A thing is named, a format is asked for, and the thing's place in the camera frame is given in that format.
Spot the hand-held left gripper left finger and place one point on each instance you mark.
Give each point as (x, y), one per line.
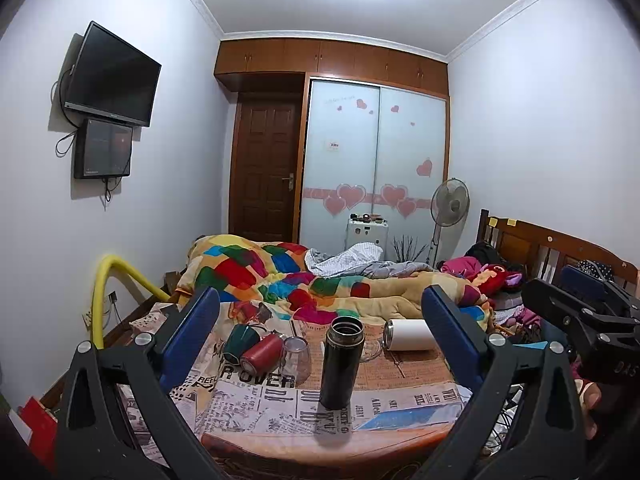
(192, 335)

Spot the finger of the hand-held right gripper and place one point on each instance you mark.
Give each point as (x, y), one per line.
(585, 282)
(550, 302)

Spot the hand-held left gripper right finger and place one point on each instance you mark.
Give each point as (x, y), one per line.
(450, 340)

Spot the white cup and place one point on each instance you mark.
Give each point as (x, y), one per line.
(412, 335)

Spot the red cup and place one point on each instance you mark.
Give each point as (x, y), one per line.
(261, 354)

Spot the black thermos cup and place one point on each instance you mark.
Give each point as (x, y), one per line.
(342, 360)

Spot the person's right hand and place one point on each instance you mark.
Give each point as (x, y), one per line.
(590, 400)

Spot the green mug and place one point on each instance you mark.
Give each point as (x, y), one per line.
(239, 342)

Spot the red plush toy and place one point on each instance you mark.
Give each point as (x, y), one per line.
(495, 276)

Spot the wooden headboard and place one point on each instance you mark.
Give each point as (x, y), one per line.
(530, 240)

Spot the pink clothing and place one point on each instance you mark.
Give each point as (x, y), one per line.
(460, 265)

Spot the clear glass saucer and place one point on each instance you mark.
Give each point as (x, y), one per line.
(371, 351)

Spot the colourful patchwork blanket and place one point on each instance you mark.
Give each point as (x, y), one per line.
(240, 270)

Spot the black bag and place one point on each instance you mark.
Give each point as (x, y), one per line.
(485, 252)

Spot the blue paper sheet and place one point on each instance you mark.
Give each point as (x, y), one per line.
(410, 417)

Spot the dried branches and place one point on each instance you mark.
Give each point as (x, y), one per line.
(409, 251)

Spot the newspaper print tablecloth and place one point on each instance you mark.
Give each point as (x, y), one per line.
(270, 400)

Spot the clear drinking glass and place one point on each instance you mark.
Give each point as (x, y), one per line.
(296, 360)

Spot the grey striped cloth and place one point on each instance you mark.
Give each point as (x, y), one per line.
(350, 260)

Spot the small white cabinet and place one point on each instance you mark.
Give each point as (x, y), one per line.
(366, 236)

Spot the standing fan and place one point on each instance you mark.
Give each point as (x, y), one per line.
(450, 202)

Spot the wooden table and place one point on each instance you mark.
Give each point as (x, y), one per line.
(320, 452)

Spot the brown wooden door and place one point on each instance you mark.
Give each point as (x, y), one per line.
(265, 170)

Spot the red box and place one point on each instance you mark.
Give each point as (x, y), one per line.
(37, 427)

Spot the white sliding wardrobe with hearts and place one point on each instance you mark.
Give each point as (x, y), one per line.
(370, 160)

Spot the brown overhead cabinets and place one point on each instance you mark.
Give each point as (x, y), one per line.
(330, 60)

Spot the wall outlet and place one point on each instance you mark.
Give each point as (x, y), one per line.
(112, 298)

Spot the small black wall monitor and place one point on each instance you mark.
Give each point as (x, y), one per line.
(103, 149)

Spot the black wall television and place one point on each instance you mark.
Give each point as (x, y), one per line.
(112, 75)

